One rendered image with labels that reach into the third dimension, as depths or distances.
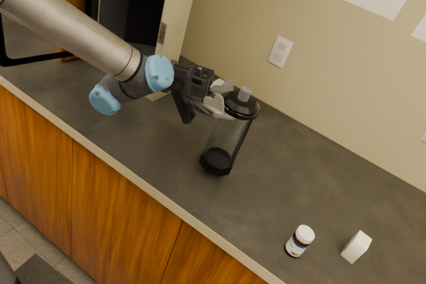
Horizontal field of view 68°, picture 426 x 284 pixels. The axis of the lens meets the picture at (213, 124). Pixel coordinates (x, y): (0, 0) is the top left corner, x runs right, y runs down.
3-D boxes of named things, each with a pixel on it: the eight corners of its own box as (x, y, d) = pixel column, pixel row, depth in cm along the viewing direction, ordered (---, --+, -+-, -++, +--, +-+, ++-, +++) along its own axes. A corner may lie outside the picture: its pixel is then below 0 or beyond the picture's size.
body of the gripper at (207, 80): (208, 82, 76) (162, 67, 77) (201, 111, 81) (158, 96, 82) (217, 70, 82) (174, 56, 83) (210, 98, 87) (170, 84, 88)
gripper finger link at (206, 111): (209, 113, 76) (183, 96, 80) (208, 118, 77) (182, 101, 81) (221, 108, 80) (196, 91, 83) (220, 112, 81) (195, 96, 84)
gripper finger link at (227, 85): (248, 85, 83) (214, 80, 81) (242, 103, 86) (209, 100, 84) (246, 79, 85) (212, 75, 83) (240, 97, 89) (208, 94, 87)
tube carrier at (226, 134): (237, 157, 97) (263, 101, 85) (229, 180, 88) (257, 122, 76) (205, 143, 98) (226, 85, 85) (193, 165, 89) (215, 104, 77)
